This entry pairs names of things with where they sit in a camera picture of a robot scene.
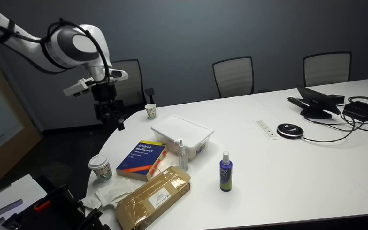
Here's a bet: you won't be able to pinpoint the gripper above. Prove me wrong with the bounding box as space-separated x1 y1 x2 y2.
91 81 126 131

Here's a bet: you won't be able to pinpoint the crumpled white paper napkins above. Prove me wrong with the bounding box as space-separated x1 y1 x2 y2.
81 177 134 210

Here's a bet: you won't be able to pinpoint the black cable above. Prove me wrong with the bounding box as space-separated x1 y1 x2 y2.
301 118 358 143

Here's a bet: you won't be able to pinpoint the white table power outlet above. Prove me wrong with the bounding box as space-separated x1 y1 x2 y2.
256 119 280 141

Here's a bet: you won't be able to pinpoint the clear pump bottle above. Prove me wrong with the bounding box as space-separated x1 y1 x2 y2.
174 138 189 172

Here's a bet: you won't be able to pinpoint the blue spray bottle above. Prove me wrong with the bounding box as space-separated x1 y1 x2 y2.
219 151 234 192

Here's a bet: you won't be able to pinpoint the grey marker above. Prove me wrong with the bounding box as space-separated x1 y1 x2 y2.
0 198 24 215

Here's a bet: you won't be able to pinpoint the black remote control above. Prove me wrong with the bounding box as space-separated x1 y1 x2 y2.
287 96 310 109

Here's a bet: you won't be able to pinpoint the black touch panel console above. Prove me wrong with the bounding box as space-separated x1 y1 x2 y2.
296 85 345 119

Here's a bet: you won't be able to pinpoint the brown cardboard box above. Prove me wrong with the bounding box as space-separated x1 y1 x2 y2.
115 166 192 230

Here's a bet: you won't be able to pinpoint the black clamp with orange trigger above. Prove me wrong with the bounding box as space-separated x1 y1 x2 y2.
10 184 111 230

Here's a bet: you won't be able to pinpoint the white box lid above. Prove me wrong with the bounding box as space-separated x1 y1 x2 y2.
151 114 215 150

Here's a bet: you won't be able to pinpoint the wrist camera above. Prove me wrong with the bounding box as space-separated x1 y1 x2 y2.
110 69 129 81

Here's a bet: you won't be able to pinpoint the round black speakerphone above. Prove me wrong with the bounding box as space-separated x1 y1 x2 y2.
276 123 304 140

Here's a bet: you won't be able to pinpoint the grey mesh office chair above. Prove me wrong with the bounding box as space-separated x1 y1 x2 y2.
303 51 353 88
212 56 271 99
110 59 156 111

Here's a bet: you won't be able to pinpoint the coffee cup with white lid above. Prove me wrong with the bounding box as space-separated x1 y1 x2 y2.
88 154 113 183

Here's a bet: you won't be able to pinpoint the black power box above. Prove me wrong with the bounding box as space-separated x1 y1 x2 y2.
342 101 368 122

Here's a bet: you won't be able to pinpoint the blue hardcover book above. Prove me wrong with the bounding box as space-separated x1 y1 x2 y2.
116 140 169 182

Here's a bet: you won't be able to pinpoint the tangle of black cables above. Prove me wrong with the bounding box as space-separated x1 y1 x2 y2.
304 96 368 133

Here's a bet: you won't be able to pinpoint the wooden door with glass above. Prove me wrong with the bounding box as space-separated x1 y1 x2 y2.
0 38 43 185

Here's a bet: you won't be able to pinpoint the small printed paper cup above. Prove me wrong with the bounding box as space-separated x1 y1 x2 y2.
145 103 157 120

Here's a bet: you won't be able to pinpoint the clear plastic storage box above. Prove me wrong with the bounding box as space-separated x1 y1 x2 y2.
152 128 214 161

